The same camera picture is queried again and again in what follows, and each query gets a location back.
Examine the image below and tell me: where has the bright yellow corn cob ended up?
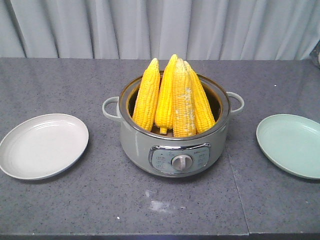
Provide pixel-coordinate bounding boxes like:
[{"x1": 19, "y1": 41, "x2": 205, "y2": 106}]
[{"x1": 154, "y1": 54, "x2": 178, "y2": 135}]

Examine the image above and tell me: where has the pale speckled front corn cob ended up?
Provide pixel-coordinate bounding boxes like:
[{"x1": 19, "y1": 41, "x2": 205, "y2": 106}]
[{"x1": 173, "y1": 58, "x2": 196, "y2": 138}]

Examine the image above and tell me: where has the grey-green electric cooking pot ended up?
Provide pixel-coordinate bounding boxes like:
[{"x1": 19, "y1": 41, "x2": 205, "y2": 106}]
[{"x1": 102, "y1": 75, "x2": 245, "y2": 178}]

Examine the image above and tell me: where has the grey pleated curtain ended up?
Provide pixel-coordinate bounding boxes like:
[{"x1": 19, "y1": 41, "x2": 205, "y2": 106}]
[{"x1": 0, "y1": 0, "x2": 320, "y2": 60}]

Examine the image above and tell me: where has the white round plate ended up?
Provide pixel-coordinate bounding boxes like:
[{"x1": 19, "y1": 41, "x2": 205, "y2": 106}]
[{"x1": 0, "y1": 113, "x2": 89, "y2": 181}]

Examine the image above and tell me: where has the light green round plate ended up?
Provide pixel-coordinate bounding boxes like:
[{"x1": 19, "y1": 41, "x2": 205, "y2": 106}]
[{"x1": 256, "y1": 114, "x2": 320, "y2": 180}]

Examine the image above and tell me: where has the clear blender jar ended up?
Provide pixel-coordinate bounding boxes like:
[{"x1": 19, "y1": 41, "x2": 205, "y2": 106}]
[{"x1": 309, "y1": 45, "x2": 320, "y2": 68}]

